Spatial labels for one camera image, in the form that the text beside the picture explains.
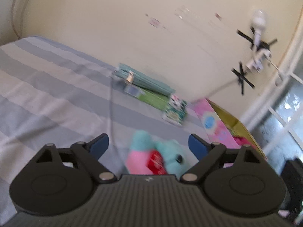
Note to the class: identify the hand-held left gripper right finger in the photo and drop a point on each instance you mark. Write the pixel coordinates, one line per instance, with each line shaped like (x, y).
(198, 146)

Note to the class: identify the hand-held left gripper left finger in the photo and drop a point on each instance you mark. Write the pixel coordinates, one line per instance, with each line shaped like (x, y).
(100, 145)

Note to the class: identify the pink biscuit tin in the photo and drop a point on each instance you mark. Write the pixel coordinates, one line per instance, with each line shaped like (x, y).
(213, 123)

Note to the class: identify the green cardboard box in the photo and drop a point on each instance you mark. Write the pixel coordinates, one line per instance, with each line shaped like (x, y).
(175, 111)

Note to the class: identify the teal plush toy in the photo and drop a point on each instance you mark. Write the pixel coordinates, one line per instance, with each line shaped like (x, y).
(144, 151)

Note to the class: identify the magenta packet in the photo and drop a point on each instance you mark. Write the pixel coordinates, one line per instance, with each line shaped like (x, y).
(242, 140)

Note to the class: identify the green wet wipes packet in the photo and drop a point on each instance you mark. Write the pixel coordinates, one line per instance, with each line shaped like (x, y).
(151, 99)

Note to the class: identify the teal zipper pouch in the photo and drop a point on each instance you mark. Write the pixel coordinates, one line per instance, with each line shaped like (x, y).
(144, 81)

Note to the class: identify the striped bed sheet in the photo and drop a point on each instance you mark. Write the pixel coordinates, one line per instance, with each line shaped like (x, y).
(59, 94)

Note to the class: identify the black tape cross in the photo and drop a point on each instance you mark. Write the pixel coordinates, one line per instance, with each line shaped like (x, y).
(241, 76)
(258, 43)

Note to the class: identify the white power strip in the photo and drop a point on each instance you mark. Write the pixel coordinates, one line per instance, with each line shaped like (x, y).
(258, 60)

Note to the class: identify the white light bulb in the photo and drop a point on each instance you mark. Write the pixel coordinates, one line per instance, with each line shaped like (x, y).
(258, 22)

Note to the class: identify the white window frame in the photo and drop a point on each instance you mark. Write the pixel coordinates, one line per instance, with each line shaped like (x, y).
(284, 87)

